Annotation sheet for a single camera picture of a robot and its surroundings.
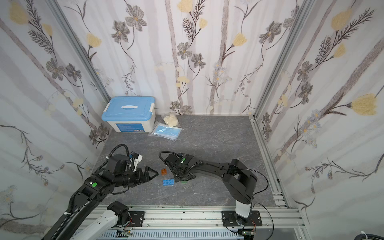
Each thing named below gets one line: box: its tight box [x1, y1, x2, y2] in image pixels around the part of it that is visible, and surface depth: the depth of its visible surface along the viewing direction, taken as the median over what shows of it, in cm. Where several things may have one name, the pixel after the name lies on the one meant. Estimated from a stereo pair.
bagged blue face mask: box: [148, 120, 184, 142], surface depth 112 cm
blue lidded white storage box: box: [101, 96, 156, 133], surface depth 104 cm
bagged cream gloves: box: [163, 114, 179, 127], surface depth 117 cm
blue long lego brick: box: [162, 179, 175, 186], surface depth 88 cm
